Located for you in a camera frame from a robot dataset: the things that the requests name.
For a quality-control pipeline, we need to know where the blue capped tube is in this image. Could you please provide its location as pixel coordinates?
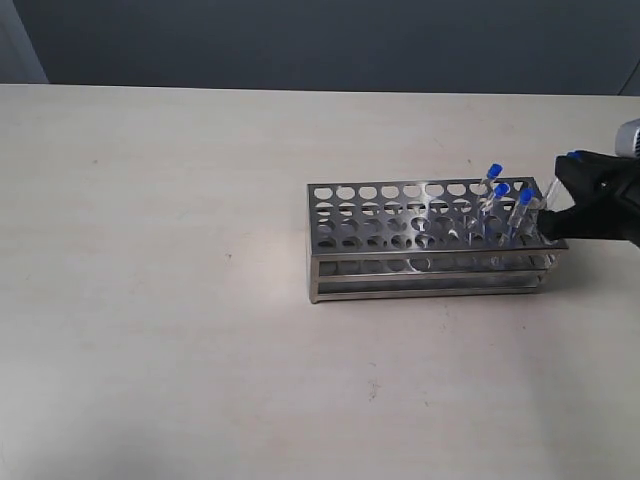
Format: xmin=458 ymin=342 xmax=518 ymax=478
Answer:
xmin=498 ymin=188 xmax=535 ymax=248
xmin=538 ymin=150 xmax=582 ymax=211
xmin=475 ymin=163 xmax=503 ymax=233
xmin=479 ymin=183 xmax=510 ymax=240

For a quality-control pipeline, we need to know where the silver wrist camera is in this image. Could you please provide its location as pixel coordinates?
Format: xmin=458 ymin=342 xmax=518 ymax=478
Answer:
xmin=614 ymin=119 xmax=640 ymax=159

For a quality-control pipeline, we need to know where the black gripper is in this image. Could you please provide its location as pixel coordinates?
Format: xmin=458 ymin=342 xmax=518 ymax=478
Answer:
xmin=537 ymin=151 xmax=639 ymax=245

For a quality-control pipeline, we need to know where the stainless steel test tube rack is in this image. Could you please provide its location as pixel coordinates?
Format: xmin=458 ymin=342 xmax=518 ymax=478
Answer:
xmin=307 ymin=177 xmax=568 ymax=303

